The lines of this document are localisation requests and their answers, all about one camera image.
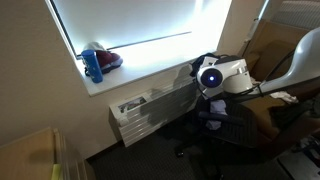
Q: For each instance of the white blind wand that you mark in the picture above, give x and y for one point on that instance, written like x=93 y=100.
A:
x=254 y=26

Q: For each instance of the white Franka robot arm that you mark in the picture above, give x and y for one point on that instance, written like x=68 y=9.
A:
x=233 y=78

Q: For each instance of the colourful label on heater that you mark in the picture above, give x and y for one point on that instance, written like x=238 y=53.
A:
x=132 y=104

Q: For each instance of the grey table corner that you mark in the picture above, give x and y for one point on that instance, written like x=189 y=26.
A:
x=300 y=166

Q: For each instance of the black office chair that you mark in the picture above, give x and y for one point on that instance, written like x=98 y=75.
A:
x=240 y=130

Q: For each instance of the blue water bottle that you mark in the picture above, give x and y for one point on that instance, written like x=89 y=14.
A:
x=92 y=68

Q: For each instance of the dark green garment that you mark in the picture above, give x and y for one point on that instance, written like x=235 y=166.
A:
x=300 y=111

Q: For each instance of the white window sill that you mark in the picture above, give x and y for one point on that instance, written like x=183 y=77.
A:
x=133 y=71

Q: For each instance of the light wooden cabinet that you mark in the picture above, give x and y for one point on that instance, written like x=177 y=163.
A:
x=26 y=160

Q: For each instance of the white cloth cap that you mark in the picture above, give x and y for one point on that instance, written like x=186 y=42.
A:
x=93 y=47

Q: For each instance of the white slatted window blind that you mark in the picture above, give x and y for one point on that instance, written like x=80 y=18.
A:
x=298 y=13

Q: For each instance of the white panel heater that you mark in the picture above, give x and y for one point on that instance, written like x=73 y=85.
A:
x=140 y=116

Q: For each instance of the dark blue jacket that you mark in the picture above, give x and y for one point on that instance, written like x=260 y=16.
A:
x=196 y=65

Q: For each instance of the grey blind bottom bar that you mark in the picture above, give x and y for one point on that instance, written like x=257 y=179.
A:
x=146 y=41

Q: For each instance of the cardboard box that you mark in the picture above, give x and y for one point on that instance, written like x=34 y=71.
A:
x=270 y=43

